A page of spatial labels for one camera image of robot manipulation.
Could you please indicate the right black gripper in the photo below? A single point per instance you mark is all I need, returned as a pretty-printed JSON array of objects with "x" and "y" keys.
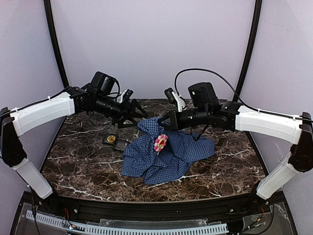
[{"x": 173, "y": 120}]

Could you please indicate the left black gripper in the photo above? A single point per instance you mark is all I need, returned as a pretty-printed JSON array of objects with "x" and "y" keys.
[{"x": 128, "y": 111}]

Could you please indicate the gold round brooch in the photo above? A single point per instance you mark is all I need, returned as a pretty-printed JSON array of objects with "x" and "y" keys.
[{"x": 111, "y": 138}]

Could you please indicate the blue checkered shirt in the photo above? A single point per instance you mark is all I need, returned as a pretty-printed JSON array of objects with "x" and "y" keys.
[{"x": 172, "y": 162}]

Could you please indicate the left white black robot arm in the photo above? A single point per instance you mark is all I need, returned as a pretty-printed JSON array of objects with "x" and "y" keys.
[{"x": 93, "y": 97}]

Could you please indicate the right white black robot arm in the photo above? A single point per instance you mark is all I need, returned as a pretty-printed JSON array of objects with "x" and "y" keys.
[{"x": 237, "y": 116}]

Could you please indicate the pink flower brooch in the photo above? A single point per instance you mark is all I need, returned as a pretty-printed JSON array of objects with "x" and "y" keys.
[{"x": 160, "y": 142}]

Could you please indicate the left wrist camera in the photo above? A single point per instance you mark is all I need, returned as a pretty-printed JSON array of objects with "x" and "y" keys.
[{"x": 126, "y": 94}]

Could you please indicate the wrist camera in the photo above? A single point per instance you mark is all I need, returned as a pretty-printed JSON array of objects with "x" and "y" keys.
[
  {"x": 175, "y": 99},
  {"x": 126, "y": 94}
]

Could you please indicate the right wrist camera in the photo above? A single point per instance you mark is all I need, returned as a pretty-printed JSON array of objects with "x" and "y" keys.
[{"x": 175, "y": 99}]

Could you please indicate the middle black display frame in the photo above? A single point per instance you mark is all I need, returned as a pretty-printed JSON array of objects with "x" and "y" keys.
[{"x": 120, "y": 145}]

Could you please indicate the black display frame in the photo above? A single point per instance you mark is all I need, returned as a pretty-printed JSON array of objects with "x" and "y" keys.
[
  {"x": 104, "y": 141},
  {"x": 120, "y": 145}
]

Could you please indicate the left black display frame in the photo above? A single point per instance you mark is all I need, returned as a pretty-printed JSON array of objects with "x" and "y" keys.
[{"x": 104, "y": 141}]

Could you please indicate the right black frame post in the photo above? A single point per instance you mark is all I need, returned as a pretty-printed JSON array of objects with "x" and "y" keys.
[{"x": 250, "y": 45}]

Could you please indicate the black frame post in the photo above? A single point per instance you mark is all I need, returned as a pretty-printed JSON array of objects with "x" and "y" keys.
[
  {"x": 250, "y": 45},
  {"x": 54, "y": 42}
]

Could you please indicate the black aluminium front rail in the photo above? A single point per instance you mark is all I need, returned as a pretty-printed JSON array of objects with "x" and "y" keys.
[{"x": 225, "y": 208}]

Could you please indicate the white slotted cable duct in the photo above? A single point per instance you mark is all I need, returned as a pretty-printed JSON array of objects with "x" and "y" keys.
[{"x": 121, "y": 227}]

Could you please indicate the left black frame post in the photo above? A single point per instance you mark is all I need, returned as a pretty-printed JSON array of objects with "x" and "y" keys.
[{"x": 54, "y": 42}]

